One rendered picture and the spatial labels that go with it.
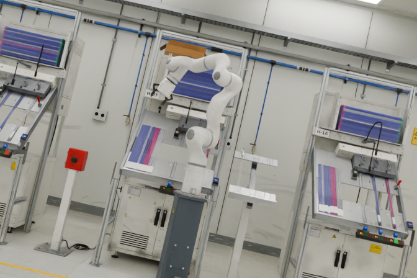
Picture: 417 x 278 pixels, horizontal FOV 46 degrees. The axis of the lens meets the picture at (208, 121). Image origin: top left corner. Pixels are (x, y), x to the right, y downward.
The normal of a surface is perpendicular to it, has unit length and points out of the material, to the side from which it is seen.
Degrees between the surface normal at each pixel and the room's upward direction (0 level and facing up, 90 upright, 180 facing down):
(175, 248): 90
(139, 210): 90
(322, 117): 90
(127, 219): 90
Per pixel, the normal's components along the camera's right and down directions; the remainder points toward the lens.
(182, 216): 0.23, 0.00
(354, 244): 0.00, -0.06
